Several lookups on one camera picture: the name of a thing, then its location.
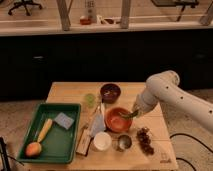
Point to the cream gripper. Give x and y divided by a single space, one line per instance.
138 108

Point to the green pepper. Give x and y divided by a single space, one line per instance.
128 115

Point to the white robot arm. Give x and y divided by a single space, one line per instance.
164 87

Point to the small metal cup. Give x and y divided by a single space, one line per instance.
124 142

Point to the green plastic cup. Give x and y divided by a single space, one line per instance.
89 100

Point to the white paper cup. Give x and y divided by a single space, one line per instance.
102 141

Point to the orange bowl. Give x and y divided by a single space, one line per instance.
115 122

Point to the bunch of dark grapes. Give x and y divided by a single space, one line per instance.
145 141

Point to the dark purple bowl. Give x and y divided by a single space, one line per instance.
110 93

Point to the wooden block brush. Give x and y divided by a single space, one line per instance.
84 142

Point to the grey sponge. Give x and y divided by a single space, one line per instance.
64 121

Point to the green plastic tray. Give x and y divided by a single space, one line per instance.
58 146

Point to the yellow corn cob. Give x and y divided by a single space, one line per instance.
47 125

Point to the red bowl on shelf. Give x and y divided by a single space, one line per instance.
85 21

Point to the white bottle on shelf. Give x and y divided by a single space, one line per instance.
90 10

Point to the orange fruit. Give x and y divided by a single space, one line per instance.
33 149

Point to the black stand at left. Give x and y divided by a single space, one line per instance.
4 157

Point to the black office chair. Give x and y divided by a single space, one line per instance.
24 3

